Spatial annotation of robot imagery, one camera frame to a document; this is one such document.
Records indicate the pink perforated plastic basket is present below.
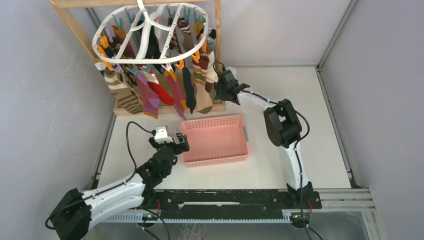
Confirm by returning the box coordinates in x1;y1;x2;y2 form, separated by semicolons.
179;114;250;168

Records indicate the maroon yellow purple sock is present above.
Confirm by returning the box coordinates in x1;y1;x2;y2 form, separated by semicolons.
164;70;187;120

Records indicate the maroon purple striped sock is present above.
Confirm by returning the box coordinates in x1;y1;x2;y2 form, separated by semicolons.
135;71;161;119

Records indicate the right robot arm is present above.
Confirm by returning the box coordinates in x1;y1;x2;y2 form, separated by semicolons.
215;69;313;208

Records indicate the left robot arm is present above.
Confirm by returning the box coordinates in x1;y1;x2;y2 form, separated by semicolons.
45;132;190;240

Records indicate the white oval clip hanger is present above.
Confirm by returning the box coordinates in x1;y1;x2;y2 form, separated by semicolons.
91;0;209;68

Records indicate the black sock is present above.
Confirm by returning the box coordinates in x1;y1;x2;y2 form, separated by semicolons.
181;67;197;114

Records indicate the red sock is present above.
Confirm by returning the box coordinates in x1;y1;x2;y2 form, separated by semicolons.
143;72;174;106

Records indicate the brown white striped sock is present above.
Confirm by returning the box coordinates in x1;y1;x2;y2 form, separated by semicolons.
103;68;143;115

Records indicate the brown argyle sock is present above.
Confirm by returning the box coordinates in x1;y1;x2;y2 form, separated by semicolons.
168;17;182;54

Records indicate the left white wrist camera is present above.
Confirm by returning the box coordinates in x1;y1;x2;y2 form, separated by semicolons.
154;125;174;144

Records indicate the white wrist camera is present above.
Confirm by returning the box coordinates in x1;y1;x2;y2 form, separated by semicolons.
225;66;237;77
154;125;174;144

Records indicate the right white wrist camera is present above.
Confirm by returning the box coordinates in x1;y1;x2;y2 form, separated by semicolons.
225;66;237;77

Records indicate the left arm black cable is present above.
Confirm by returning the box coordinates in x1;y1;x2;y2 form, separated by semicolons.
125;121;157;181

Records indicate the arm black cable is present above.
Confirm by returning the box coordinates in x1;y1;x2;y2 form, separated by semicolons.
211;61;312;200
125;121;157;181

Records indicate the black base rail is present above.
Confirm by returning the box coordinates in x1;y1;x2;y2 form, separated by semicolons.
136;189;322;220

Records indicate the wooden hanger rack frame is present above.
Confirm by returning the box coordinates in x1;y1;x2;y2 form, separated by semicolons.
49;0;226;116

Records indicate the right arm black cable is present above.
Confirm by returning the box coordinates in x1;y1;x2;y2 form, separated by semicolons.
211;61;312;200

